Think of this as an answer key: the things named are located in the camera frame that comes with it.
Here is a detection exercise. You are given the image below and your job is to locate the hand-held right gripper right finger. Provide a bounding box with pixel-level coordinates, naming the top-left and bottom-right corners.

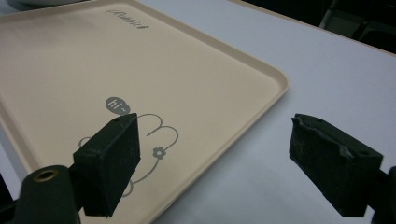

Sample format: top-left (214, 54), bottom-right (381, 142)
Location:
top-left (288, 113), bottom-right (384, 218)

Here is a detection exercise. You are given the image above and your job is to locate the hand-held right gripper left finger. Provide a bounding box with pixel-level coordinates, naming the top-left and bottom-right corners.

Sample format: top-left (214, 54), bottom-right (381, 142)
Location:
top-left (72, 112), bottom-right (141, 218)

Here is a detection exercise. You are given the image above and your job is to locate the beige printed plastic tray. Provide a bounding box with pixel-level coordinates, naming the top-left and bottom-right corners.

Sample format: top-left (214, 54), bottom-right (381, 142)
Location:
top-left (0, 0), bottom-right (290, 224)

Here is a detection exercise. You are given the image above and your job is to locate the dark furniture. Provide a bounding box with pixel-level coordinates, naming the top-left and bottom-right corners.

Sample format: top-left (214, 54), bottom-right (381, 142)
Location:
top-left (242, 0), bottom-right (396, 54)

